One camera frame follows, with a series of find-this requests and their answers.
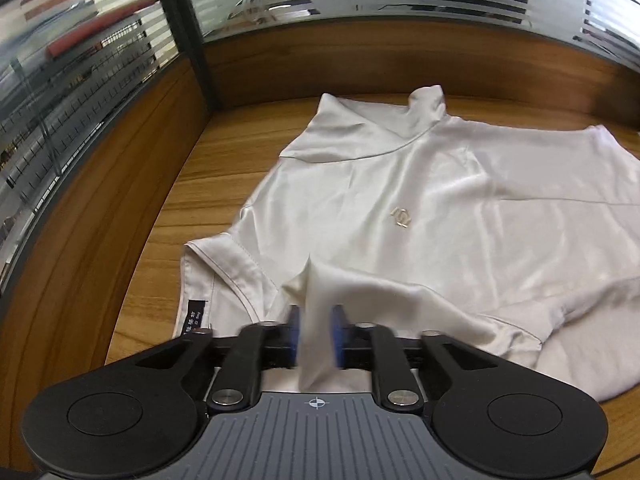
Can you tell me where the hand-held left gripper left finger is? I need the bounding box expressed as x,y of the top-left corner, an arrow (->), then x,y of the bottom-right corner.
135,305 -> 302,409

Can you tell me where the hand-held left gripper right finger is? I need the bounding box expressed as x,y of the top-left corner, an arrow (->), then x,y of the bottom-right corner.
331,305 -> 506,409

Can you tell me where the white satin shirt gold logo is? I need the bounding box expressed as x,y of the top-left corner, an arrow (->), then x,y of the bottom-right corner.
175,85 -> 640,403

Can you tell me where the dark partition corner post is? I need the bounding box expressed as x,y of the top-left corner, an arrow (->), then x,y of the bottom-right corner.
147,0 -> 223,111

